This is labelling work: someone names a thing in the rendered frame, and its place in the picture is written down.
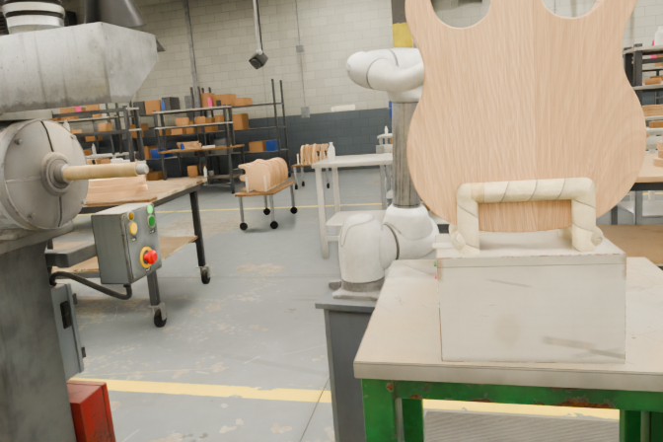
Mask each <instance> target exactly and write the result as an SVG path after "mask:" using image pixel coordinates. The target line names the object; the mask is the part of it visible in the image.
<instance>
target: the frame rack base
mask: <svg viewBox="0 0 663 442"><path fill-rule="evenodd" d="M436 267H437V286H438V306H439V326H440V343H441V360H442V361H450V362H523V363H595V364H626V253H625V252H624V251H622V250H621V249H620V248H618V247H617V246H615V245H614V244H613V243H611V242H610V241H609V240H607V239H606V238H605V237H604V238H603V241H602V243H601V244H600V245H598V246H596V250H595V251H594V252H589V253H582V252H577V251H574V250H573V249H572V239H566V238H561V237H559V236H558V231H547V232H523V233H488V234H479V254H477V255H472V256H466V255H461V254H459V250H457V249H436Z"/></svg>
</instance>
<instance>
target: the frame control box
mask: <svg viewBox="0 0 663 442"><path fill-rule="evenodd" d="M148 204H150V205H152V207H153V212H152V214H148V213H147V211H146V206H147V205H148ZM150 205H149V206H150ZM129 210H131V211H133V213H134V219H133V220H132V221H128V219H127V212H128V211H129ZM150 216H153V217H154V218H155V225H154V226H150V225H149V218H150ZM91 220H92V227H93V233H94V240H95V246H96V253H97V259H98V266H99V272H100V279H101V283H102V284H123V287H124V288H125V289H126V294H121V293H118V292H115V291H112V290H110V289H108V288H106V287H104V286H102V285H99V284H97V283H95V282H92V281H90V280H88V279H86V278H83V277H81V276H78V275H76V274H73V273H70V272H67V271H62V270H58V271H55V272H53V273H52V274H51V275H50V277H49V284H50V288H53V287H56V284H57V281H55V279H56V277H57V276H62V277H66V278H69V279H72V280H74V281H77V282H79V283H82V284H84V285H86V286H89V287H91V288H93V289H95V290H98V291H100V292H102V293H105V294H107V295H110V296H112V297H114V298H117V299H120V300H128V299H130V298H131V297H132V287H131V284H132V283H134V282H135V281H137V280H139V279H141V278H143V277H144V276H146V275H148V274H150V273H152V272H153V271H155V270H157V269H159V268H161V267H162V260H161V253H160V246H159V238H158V231H157V223H156V216H155V209H154V204H153V203H152V202H150V203H127V204H123V205H120V206H117V207H114V208H110V209H107V210H104V211H100V212H97V213H94V214H92V215H91ZM131 223H135V224H136V226H137V231H136V233H135V234H131V232H130V225H131ZM151 250H154V251H155V252H156V253H157V260H156V262H155V263H154V264H149V263H148V261H147V260H145V259H144V256H145V255H146V254H148V252H149V251H151Z"/></svg>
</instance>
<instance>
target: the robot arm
mask: <svg viewBox="0 0 663 442"><path fill-rule="evenodd" d="M346 73H347V75H348V77H349V78H350V79H351V80H352V81H353V82H354V83H355V84H357V85H359V86H361V87H363V88H366V89H370V90H376V91H387V94H388V97H389V99H390V101H391V102H392V147H393V203H392V204H391V205H390V206H389V207H388V209H387V210H386V215H385V217H384V220H383V224H381V222H380V220H379V219H378V218H376V217H375V216H372V215H370V214H357V215H353V216H350V217H348V218H347V219H346V220H345V221H344V222H343V224H342V227H341V230H340V234H339V240H338V257H339V267H340V272H341V279H339V280H331V281H330V283H329V288H332V289H336V290H337V291H335V292H334V293H332V297H333V298H334V299H353V300H370V301H376V302H377V300H378V298H379V295H380V293H381V290H382V287H383V285H384V282H385V274H384V269H386V268H388V267H389V266H391V264H392V262H393V260H401V259H418V258H422V257H424V256H426V255H427V254H429V253H430V252H431V251H433V250H434V249H432V243H435V235H439V231H438V227H437V225H436V223H435V222H434V221H433V219H432V218H430V217H429V216H428V213H427V210H426V208H425V207H424V206H423V205H422V204H421V203H420V196H419V195H418V193H417V191H416V189H415V187H414V185H413V183H412V180H411V177H410V174H409V170H408V165H407V158H406V141H407V134H408V129H409V125H410V122H411V119H412V116H413V114H414V111H415V109H416V107H417V105H418V103H419V100H420V97H421V94H422V89H423V83H424V69H423V63H422V59H421V56H420V53H419V50H418V49H417V48H407V47H395V48H390V49H378V50H371V51H368V52H363V51H360V52H357V53H354V54H353V55H351V56H350V57H349V58H348V60H347V62H346Z"/></svg>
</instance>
